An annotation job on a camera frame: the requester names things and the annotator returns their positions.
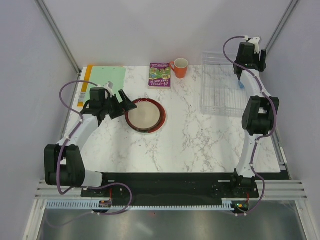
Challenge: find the red rimmed beige plate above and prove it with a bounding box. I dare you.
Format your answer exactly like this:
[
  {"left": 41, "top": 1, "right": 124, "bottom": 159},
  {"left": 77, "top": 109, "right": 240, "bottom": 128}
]
[{"left": 125, "top": 98, "right": 167, "bottom": 134}]

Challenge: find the orange mug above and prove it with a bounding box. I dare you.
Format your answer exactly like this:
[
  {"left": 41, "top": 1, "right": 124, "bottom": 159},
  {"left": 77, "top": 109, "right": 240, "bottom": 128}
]
[{"left": 169, "top": 58, "right": 189, "bottom": 79}]

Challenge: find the clear wire dish rack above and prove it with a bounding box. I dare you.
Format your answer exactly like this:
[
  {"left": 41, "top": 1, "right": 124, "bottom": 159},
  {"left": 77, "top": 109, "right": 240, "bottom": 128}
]
[{"left": 200, "top": 51, "right": 247, "bottom": 118}]

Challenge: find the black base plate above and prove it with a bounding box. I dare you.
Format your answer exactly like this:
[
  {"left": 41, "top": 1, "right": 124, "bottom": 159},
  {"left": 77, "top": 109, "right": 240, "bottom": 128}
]
[{"left": 81, "top": 173, "right": 259, "bottom": 206}]

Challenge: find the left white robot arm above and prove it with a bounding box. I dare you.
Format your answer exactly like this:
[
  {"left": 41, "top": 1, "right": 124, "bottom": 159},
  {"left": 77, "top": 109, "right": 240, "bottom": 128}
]
[{"left": 44, "top": 87, "right": 137, "bottom": 197}]

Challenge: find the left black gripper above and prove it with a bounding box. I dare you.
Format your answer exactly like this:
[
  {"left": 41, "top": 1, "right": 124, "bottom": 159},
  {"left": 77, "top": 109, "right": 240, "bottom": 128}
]
[{"left": 101, "top": 90, "right": 136, "bottom": 120}]

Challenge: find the aluminium rail frame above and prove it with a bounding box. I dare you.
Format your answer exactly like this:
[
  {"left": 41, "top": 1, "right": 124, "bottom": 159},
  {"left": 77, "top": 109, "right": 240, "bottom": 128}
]
[{"left": 35, "top": 180, "right": 307, "bottom": 201}]

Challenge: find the green clipboard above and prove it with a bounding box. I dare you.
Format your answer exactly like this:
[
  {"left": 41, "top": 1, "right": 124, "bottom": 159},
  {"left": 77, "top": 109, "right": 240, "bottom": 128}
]
[{"left": 86, "top": 65, "right": 126, "bottom": 103}]

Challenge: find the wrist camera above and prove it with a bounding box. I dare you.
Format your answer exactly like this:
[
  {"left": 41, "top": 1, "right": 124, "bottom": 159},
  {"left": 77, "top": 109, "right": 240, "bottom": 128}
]
[
  {"left": 98, "top": 81, "right": 115, "bottom": 98},
  {"left": 244, "top": 35, "right": 261, "bottom": 54}
]

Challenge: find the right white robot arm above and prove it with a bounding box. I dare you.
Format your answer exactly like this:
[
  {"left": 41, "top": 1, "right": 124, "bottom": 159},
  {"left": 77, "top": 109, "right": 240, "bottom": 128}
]
[{"left": 229, "top": 37, "right": 280, "bottom": 197}]

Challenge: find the blue plate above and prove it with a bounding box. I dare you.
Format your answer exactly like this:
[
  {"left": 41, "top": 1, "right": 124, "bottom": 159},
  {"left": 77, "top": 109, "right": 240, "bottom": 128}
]
[{"left": 238, "top": 80, "right": 245, "bottom": 89}]

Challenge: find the purple treehouse book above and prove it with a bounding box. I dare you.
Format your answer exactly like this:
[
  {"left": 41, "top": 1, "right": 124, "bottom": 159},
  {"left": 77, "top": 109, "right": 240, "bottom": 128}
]
[{"left": 148, "top": 63, "right": 171, "bottom": 90}]

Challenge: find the white cable duct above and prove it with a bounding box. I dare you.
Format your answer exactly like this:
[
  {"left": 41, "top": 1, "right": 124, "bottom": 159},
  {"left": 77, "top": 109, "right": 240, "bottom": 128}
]
[{"left": 45, "top": 199, "right": 235, "bottom": 211}]

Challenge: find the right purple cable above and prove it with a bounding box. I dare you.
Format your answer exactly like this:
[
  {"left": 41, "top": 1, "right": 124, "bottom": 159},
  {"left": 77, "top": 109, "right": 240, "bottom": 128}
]
[{"left": 222, "top": 35, "right": 277, "bottom": 196}]

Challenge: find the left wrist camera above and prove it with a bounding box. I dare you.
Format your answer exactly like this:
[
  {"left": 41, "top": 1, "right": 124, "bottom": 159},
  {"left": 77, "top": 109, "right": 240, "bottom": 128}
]
[{"left": 98, "top": 81, "right": 115, "bottom": 98}]

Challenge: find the yellow folder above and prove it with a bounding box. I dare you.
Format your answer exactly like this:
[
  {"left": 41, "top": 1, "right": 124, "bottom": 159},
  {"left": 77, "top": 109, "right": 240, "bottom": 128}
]
[{"left": 77, "top": 64, "right": 94, "bottom": 107}]

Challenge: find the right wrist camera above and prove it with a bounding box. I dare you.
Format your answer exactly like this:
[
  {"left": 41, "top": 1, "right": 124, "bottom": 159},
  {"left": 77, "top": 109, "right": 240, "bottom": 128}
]
[{"left": 244, "top": 35, "right": 261, "bottom": 54}]

